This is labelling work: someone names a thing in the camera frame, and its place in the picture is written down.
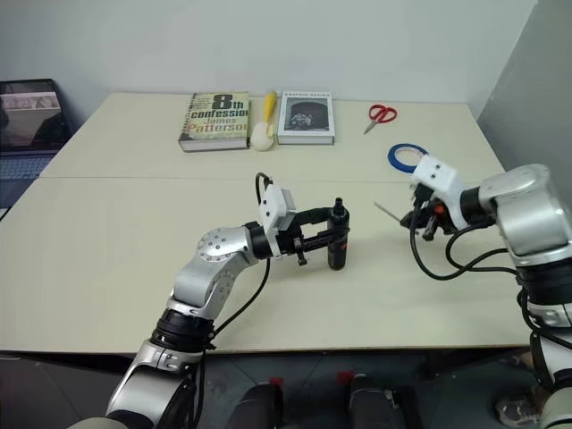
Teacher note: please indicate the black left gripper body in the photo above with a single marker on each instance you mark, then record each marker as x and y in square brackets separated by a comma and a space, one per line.
[298, 232]

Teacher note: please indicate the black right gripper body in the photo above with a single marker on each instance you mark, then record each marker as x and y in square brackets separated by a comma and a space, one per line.
[431, 210]

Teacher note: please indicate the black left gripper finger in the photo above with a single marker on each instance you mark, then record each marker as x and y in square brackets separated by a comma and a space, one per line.
[318, 242]
[319, 211]

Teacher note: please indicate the small black bottle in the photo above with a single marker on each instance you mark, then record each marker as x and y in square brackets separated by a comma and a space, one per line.
[338, 250]

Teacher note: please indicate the thin metal screwdriver bit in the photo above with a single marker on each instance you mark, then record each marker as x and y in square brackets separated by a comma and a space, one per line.
[388, 211]

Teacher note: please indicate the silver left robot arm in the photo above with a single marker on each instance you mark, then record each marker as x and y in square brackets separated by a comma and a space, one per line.
[214, 268]

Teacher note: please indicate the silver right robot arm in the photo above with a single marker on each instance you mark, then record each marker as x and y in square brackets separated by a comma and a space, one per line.
[532, 210]

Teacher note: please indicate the blue tape roll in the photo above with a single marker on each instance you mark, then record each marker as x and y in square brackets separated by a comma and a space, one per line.
[395, 156]

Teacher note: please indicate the white book with dark picture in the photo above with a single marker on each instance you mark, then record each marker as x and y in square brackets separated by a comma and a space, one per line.
[306, 116]

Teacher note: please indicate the grey sneaker shoe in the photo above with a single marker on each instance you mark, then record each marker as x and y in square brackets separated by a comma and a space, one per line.
[518, 409]

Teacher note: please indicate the open laptop computer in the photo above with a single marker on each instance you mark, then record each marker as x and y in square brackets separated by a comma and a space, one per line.
[31, 116]

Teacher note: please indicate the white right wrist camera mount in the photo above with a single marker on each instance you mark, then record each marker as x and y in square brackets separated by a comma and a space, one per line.
[440, 176]

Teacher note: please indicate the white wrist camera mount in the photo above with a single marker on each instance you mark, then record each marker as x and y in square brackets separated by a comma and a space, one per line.
[276, 203]
[440, 176]

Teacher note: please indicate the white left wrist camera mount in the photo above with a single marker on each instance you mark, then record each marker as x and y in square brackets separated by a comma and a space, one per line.
[276, 203]

